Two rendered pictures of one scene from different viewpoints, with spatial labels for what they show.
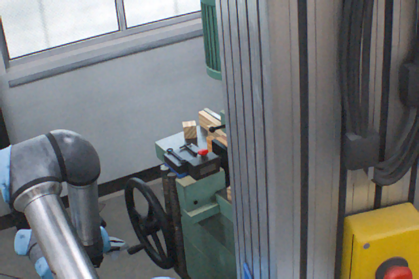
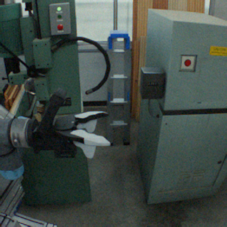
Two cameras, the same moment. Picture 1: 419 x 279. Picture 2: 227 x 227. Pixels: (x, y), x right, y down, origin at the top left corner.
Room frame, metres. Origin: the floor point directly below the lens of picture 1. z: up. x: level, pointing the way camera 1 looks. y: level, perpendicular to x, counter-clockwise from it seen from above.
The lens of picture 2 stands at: (0.66, -1.09, 1.54)
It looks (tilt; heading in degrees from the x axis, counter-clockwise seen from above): 31 degrees down; 21
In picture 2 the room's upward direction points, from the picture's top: straight up
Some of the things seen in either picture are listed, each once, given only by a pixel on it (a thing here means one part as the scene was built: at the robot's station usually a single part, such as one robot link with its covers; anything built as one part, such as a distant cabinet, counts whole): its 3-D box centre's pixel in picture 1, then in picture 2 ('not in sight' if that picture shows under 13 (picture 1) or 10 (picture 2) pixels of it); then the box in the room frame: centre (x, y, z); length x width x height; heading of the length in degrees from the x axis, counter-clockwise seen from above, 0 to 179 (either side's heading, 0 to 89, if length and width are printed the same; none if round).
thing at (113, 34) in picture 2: not in sight; (118, 91); (2.47, -0.46, 0.58); 0.27 x 0.25 x 1.16; 23
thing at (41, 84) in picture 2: not in sight; (42, 87); (1.54, -0.33, 1.02); 0.09 x 0.07 x 0.12; 30
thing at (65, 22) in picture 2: not in sight; (60, 18); (1.62, -0.44, 1.40); 0.10 x 0.06 x 0.16; 120
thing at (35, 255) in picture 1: (53, 260); not in sight; (1.23, 0.46, 0.85); 0.11 x 0.11 x 0.08; 30
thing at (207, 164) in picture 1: (190, 160); not in sight; (1.46, 0.06, 0.99); 0.13 x 0.11 x 0.06; 30
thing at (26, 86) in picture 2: not in sight; (33, 86); (1.54, -0.27, 1.02); 0.12 x 0.03 x 0.12; 120
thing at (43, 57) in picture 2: not in sight; (43, 52); (1.56, -0.35, 1.23); 0.09 x 0.08 x 0.15; 120
